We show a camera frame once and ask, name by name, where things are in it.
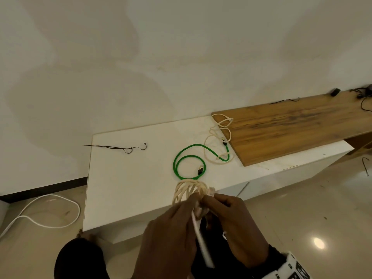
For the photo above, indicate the small black device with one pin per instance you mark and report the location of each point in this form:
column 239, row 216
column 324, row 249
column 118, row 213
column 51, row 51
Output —
column 336, row 92

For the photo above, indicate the dark skirting board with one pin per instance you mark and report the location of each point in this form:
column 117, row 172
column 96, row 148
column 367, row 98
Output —
column 43, row 189

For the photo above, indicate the person's right thumb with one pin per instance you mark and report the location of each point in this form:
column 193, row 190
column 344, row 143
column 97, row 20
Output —
column 214, row 208

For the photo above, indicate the grey hooked rod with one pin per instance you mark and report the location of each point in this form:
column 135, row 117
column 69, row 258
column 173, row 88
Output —
column 365, row 167

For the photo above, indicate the white low cabinet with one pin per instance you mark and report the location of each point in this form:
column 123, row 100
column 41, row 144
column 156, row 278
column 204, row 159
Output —
column 130, row 177

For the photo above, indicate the wooden desk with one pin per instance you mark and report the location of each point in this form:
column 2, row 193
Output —
column 290, row 124

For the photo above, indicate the person's left hand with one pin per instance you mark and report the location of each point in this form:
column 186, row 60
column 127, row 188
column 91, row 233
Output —
column 164, row 241

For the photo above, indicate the person's right hand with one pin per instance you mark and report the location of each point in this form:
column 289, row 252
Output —
column 241, row 229

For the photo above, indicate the person's right forearm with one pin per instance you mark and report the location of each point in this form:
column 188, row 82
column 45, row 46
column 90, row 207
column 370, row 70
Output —
column 273, row 258

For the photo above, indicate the person's black trouser leg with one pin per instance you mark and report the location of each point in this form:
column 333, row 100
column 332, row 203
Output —
column 78, row 261

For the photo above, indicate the person's left fingers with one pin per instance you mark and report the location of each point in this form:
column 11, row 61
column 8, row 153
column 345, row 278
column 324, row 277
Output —
column 189, row 203

